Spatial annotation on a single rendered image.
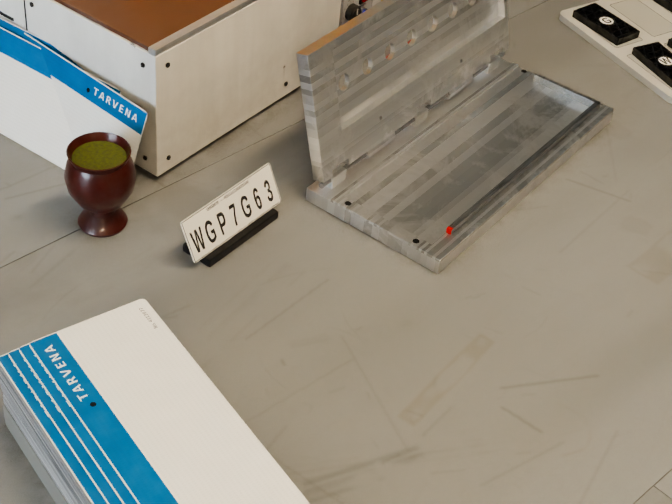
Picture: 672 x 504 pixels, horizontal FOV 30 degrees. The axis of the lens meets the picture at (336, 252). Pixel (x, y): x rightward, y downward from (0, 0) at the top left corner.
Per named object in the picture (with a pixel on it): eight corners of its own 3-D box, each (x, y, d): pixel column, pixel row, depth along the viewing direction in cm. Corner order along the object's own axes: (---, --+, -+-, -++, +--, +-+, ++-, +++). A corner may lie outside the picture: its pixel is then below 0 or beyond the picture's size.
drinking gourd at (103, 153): (122, 251, 151) (119, 179, 143) (56, 235, 152) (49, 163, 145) (148, 209, 157) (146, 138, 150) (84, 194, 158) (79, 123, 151)
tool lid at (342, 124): (307, 55, 148) (295, 52, 149) (325, 193, 158) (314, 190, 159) (505, -67, 175) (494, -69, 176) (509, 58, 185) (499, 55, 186)
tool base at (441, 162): (437, 274, 152) (441, 252, 150) (305, 199, 161) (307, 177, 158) (610, 122, 180) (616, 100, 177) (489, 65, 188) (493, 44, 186)
